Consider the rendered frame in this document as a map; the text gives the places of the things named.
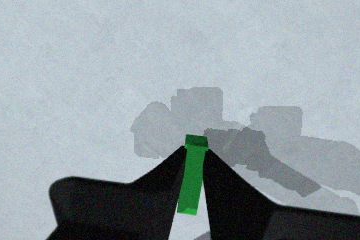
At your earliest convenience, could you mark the green rectangular post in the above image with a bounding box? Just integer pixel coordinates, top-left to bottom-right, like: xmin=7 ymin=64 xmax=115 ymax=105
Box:
xmin=177 ymin=134 xmax=209 ymax=216

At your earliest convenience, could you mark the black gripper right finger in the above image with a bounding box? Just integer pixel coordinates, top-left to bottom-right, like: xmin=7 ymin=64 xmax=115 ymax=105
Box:
xmin=203 ymin=149 xmax=360 ymax=240

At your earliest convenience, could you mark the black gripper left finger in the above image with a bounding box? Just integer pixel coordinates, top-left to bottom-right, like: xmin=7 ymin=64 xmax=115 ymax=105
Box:
xmin=48 ymin=146 xmax=187 ymax=240

